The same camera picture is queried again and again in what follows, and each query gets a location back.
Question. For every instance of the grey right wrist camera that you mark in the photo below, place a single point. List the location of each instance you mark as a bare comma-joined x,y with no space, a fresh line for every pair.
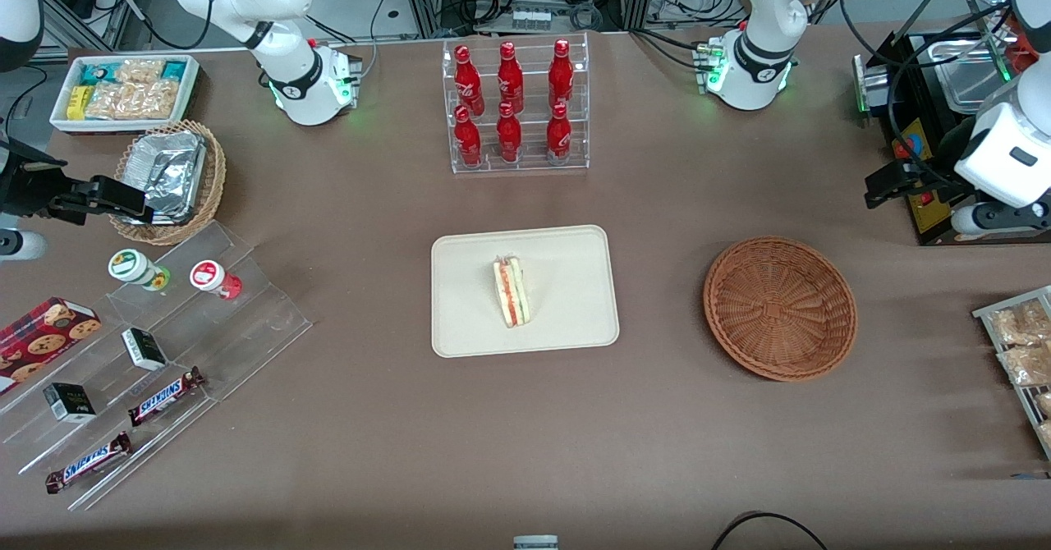
20,245

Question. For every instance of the clear bag of snacks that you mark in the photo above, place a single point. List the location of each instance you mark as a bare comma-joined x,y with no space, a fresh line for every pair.
1022,322
1044,404
1046,433
1026,364

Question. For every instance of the small black box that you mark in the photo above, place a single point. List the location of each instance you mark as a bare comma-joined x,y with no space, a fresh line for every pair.
144,350
70,403

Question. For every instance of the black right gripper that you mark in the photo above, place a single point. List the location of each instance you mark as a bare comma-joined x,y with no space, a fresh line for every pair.
26,187

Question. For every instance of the teal snack packet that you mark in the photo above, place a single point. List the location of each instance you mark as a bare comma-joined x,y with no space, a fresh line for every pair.
174,70
96,73

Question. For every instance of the red cookie box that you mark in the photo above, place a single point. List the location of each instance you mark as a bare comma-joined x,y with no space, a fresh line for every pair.
41,336

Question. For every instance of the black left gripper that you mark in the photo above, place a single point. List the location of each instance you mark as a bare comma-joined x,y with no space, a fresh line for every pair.
926,176

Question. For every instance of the yellow snack packet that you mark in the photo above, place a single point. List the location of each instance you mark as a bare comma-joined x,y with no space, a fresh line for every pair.
76,103

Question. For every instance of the red cola bottle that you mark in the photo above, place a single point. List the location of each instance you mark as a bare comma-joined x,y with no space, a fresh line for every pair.
509,138
561,75
510,80
467,82
467,141
558,138

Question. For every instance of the black food warmer machine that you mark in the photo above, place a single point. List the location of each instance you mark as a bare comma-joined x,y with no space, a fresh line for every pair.
928,123

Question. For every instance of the grey device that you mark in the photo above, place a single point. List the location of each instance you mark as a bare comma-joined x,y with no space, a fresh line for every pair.
535,543

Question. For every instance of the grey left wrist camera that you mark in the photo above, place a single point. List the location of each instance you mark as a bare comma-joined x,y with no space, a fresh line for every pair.
977,220

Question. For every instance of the small beige snack bag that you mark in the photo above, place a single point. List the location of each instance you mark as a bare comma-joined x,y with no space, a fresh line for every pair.
139,71

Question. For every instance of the beige rectangular tray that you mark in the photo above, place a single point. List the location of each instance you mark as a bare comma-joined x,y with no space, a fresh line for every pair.
468,304

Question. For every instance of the brown round wicker basket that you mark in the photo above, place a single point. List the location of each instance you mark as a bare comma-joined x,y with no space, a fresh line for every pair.
780,308

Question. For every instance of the steel warmer pan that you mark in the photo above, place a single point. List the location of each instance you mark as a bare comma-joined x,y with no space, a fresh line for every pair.
969,89

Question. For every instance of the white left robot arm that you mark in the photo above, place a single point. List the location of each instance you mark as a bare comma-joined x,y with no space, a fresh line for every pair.
764,8

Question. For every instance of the red label cup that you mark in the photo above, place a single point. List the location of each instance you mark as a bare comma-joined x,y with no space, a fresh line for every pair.
209,276

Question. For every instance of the aluminium foil tray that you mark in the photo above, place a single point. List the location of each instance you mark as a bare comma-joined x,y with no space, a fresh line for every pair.
168,168

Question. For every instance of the clear acrylic stepped stand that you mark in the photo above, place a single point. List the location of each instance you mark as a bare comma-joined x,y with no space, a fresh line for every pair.
246,328

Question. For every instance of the white power strip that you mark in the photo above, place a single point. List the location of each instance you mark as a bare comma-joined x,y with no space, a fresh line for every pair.
530,20

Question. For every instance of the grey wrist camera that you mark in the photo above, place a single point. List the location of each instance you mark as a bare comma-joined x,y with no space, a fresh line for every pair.
20,245
977,220

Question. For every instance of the light wicker basket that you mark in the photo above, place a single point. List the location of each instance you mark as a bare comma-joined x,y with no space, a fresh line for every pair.
215,176

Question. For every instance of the large beige snack bag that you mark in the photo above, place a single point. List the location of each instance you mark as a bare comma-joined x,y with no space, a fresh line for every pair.
131,101

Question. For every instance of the red sausage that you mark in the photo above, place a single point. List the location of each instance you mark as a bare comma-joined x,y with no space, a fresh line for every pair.
1021,53

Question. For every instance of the white rectangular snack bin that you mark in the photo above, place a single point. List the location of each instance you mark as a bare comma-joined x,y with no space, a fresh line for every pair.
123,126

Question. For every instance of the Snickers chocolate bar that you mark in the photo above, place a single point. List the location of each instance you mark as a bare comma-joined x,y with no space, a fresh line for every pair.
86,462
164,396

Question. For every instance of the clear acrylic bottle rack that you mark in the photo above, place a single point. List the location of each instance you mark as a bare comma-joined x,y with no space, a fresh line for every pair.
530,168

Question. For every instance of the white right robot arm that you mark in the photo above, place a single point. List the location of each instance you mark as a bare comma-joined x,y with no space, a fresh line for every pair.
287,74

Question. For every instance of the green label cup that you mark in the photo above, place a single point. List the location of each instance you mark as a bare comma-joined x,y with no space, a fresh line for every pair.
131,267

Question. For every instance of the triangular sandwich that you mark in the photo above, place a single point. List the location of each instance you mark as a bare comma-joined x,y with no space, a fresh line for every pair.
512,291

